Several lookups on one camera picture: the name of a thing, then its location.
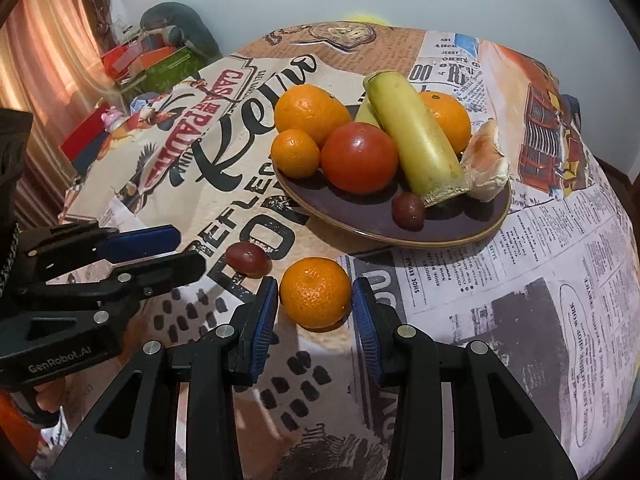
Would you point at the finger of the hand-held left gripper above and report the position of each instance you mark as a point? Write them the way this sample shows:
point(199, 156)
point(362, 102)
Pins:
point(170, 270)
point(140, 242)

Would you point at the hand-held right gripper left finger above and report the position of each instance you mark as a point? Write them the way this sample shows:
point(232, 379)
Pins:
point(262, 330)

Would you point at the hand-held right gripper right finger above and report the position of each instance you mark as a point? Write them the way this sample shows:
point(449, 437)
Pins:
point(370, 335)

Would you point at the small mandarin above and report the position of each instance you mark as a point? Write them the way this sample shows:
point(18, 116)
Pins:
point(295, 153)
point(315, 292)

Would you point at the dark red grape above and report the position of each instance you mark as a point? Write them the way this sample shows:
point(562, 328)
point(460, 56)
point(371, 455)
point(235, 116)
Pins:
point(408, 211)
point(247, 259)

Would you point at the purple round plate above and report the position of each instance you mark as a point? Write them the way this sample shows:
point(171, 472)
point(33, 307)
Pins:
point(360, 215)

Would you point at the red tomato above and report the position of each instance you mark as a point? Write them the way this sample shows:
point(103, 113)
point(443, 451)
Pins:
point(359, 158)

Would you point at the peeled citrus piece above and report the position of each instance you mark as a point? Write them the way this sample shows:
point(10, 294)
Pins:
point(485, 165)

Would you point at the yellow-green banana piece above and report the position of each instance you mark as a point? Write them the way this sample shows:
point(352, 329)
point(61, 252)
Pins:
point(417, 135)
point(366, 114)

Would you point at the large orange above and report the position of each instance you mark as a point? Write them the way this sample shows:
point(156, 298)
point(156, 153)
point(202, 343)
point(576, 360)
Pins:
point(312, 114)
point(446, 117)

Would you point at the person's left hand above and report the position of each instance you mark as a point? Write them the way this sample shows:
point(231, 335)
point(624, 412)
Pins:
point(50, 395)

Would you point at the red flat box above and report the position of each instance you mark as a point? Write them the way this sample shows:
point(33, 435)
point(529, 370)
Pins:
point(87, 132)

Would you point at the newspaper print tablecloth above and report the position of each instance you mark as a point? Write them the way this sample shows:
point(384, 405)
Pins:
point(500, 310)

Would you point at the cartoon print bedsheet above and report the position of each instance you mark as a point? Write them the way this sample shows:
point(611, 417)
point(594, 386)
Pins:
point(147, 110)

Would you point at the red gift boxes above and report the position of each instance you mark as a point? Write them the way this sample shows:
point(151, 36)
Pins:
point(135, 55)

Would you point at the striped pink curtain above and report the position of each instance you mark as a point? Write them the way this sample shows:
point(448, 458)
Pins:
point(50, 45)

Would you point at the grey plush seal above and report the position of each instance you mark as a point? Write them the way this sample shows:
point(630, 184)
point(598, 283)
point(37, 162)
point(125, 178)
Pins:
point(185, 22)

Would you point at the yellow foam arch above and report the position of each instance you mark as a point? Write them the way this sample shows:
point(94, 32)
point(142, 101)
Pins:
point(370, 18)

